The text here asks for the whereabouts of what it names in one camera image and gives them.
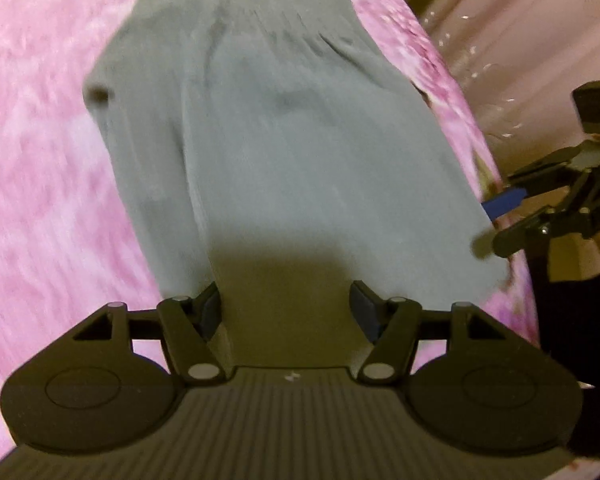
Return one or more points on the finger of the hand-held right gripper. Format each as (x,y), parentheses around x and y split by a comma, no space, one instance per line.
(517,237)
(507,202)

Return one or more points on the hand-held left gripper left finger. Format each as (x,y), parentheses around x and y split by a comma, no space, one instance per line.
(210,312)

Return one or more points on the pink floral blanket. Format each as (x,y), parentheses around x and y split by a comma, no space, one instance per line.
(35,160)

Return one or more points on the glossy plastic sheet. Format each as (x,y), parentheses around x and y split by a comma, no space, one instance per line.
(510,45)

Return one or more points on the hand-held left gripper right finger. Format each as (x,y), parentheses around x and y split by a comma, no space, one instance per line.
(364,310)

